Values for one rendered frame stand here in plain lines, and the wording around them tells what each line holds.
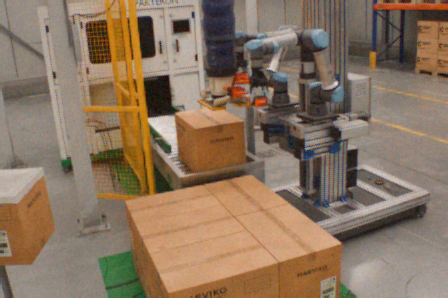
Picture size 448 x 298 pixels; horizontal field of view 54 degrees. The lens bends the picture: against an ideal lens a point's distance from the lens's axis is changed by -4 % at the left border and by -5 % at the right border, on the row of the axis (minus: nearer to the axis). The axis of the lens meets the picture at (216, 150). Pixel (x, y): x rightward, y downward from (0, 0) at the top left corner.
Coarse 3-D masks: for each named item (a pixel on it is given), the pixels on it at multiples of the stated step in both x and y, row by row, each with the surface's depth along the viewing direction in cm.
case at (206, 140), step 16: (192, 112) 388; (208, 112) 384; (224, 112) 380; (176, 128) 393; (192, 128) 344; (208, 128) 341; (224, 128) 346; (240, 128) 351; (192, 144) 352; (208, 144) 345; (224, 144) 350; (240, 144) 354; (192, 160) 360; (208, 160) 349; (224, 160) 353; (240, 160) 358
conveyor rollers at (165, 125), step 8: (152, 120) 538; (160, 120) 533; (168, 120) 533; (160, 128) 499; (168, 128) 499; (152, 136) 470; (168, 136) 466; (176, 136) 468; (160, 144) 445; (176, 144) 441; (176, 152) 416; (176, 160) 397; (184, 168) 374
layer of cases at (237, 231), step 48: (192, 192) 327; (240, 192) 322; (144, 240) 264; (192, 240) 261; (240, 240) 257; (288, 240) 254; (336, 240) 249; (192, 288) 218; (240, 288) 229; (288, 288) 241; (336, 288) 254
